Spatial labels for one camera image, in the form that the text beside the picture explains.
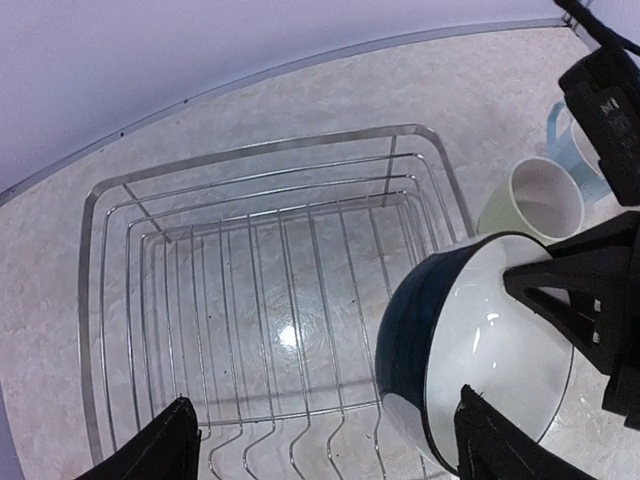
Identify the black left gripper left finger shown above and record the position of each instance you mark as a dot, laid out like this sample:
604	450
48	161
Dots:
167	448

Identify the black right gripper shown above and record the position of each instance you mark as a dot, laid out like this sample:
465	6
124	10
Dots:
589	291

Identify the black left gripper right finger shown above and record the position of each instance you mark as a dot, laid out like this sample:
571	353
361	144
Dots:
491	447

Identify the light green mug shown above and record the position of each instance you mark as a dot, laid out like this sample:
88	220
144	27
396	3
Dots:
538	198

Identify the teal and white bowl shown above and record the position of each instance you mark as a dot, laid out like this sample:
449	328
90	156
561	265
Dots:
451	323

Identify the light blue faceted cup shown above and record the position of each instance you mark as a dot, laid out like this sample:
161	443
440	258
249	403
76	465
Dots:
568	146

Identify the steel wire dish rack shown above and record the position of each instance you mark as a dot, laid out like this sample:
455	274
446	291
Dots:
252	281

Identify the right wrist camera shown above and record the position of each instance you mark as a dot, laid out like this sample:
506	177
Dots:
602	92

